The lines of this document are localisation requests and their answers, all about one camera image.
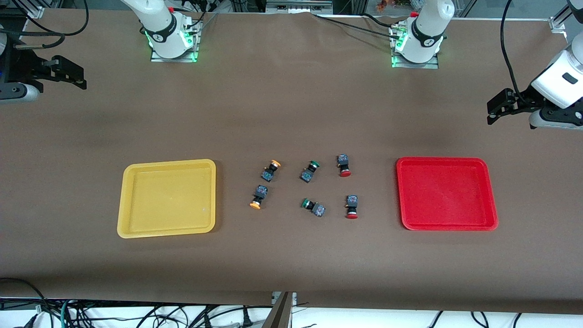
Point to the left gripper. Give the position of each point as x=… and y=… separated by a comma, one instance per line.
x=522, y=98

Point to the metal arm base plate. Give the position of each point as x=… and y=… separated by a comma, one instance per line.
x=191, y=55
x=430, y=65

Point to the green push button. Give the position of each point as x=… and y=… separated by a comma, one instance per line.
x=307, y=175
x=319, y=210

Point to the red push button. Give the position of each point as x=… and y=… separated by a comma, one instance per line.
x=343, y=160
x=351, y=201

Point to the aluminium profile bar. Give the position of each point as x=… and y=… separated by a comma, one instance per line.
x=278, y=314

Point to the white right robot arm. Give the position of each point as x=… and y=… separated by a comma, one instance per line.
x=159, y=23

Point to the aluminium frame corner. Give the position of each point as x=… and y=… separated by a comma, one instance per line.
x=32, y=9
x=561, y=23

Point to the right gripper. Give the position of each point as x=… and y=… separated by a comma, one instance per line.
x=22, y=64

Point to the red plastic tray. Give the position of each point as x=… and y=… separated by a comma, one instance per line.
x=446, y=191

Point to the metal rail unit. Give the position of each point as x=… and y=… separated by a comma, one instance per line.
x=298, y=6

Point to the brown table cover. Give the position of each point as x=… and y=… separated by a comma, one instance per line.
x=291, y=114

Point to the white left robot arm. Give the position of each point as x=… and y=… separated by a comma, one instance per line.
x=426, y=27

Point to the yellow plastic tray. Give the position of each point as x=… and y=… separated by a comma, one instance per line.
x=168, y=200

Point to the yellow push button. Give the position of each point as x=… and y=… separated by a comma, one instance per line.
x=260, y=193
x=269, y=173

